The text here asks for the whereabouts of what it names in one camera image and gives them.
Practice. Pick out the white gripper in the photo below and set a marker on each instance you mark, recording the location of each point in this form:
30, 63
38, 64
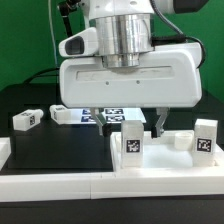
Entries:
166, 77

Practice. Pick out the white square tabletop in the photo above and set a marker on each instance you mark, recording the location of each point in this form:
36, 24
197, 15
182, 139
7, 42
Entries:
173, 150

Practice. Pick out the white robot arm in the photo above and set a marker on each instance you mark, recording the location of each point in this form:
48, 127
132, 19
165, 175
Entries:
131, 55

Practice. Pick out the white sheet with fiducial markers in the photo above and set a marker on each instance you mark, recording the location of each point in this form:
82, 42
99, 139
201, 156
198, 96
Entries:
112, 115

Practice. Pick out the white front fence bar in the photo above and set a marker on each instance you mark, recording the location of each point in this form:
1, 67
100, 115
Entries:
18, 188

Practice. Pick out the white fence bar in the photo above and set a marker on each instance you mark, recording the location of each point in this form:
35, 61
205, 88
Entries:
18, 188
5, 151

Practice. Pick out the white left fence bar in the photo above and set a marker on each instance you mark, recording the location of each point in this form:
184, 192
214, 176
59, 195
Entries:
5, 151

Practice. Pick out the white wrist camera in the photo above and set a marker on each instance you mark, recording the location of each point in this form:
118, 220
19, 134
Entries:
83, 44

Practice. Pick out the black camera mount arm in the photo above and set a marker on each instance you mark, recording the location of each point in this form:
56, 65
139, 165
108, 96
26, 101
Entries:
66, 7

